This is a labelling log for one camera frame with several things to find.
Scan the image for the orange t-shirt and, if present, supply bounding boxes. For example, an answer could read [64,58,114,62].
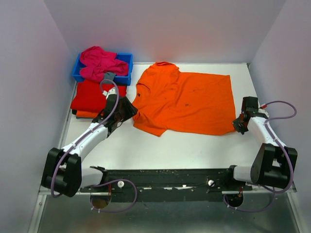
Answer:
[71,109,99,118]
[133,62,236,136]

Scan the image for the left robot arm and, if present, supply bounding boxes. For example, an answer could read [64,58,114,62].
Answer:
[41,94,138,197]

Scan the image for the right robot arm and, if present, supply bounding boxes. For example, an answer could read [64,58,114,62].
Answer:
[223,97,298,193]

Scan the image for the grey garment in bin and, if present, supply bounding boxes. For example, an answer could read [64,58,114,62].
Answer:
[100,72,116,84]

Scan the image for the folded red t-shirt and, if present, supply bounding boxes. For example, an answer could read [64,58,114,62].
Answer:
[70,80,115,113]

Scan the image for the folded orange t-shirt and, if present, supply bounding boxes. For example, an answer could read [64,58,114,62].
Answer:
[71,109,99,118]

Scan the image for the blue plastic bin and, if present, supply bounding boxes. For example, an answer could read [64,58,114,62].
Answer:
[72,52,134,86]

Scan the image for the pink t-shirt in bin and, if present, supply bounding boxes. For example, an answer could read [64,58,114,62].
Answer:
[79,46,129,83]

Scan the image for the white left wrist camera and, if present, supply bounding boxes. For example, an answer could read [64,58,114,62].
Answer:
[102,87,119,99]

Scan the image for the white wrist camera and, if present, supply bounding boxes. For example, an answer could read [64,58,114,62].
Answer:
[258,107,270,119]
[102,87,119,99]

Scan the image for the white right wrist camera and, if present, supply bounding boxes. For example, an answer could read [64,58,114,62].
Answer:
[258,107,270,119]

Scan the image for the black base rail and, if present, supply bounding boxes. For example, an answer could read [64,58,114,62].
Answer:
[79,168,252,202]

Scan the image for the aluminium extrusion frame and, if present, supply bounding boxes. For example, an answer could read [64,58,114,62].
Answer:
[26,189,90,233]

